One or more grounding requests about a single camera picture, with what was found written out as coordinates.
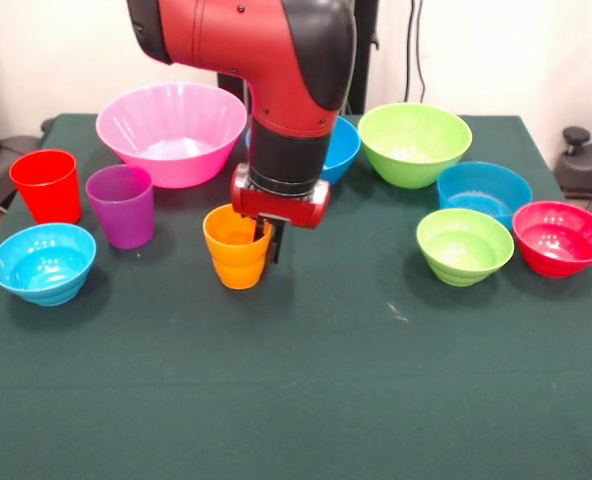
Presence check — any small green bowl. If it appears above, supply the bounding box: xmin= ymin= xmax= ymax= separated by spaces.
xmin=415 ymin=208 xmax=516 ymax=288

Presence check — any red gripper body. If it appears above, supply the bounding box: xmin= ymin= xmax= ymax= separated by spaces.
xmin=229 ymin=162 xmax=332 ymax=230

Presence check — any black equipment stand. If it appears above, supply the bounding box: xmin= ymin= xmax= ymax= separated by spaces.
xmin=0 ymin=69 xmax=56 ymax=214

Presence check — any black knobbed stand base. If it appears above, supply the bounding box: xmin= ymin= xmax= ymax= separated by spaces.
xmin=555 ymin=125 xmax=592 ymax=196

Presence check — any large blue bowl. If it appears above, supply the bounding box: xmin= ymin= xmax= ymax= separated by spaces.
xmin=245 ymin=115 xmax=362 ymax=187

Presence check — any red cup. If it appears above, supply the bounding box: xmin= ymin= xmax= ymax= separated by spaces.
xmin=8 ymin=148 xmax=83 ymax=226

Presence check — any black hanging cable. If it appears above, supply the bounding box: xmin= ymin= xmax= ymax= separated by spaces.
xmin=404 ymin=0 xmax=427 ymax=105

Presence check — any small cyan bowl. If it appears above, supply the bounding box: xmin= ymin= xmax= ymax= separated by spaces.
xmin=0 ymin=222 xmax=98 ymax=307

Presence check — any purple cup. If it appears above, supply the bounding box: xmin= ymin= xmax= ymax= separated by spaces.
xmin=84 ymin=164 xmax=155 ymax=250

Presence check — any dark green table cloth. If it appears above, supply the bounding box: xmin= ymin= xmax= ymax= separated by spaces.
xmin=0 ymin=113 xmax=592 ymax=480

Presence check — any orange cup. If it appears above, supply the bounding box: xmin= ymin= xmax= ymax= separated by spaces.
xmin=202 ymin=203 xmax=274 ymax=290

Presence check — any translucent blue bowl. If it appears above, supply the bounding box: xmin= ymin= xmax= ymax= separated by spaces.
xmin=436 ymin=161 xmax=534 ymax=232

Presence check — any small red bowl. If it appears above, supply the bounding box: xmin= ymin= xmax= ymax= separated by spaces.
xmin=511 ymin=200 xmax=592 ymax=280

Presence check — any large green bowl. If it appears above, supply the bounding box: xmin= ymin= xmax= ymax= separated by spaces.
xmin=357 ymin=102 xmax=474 ymax=190

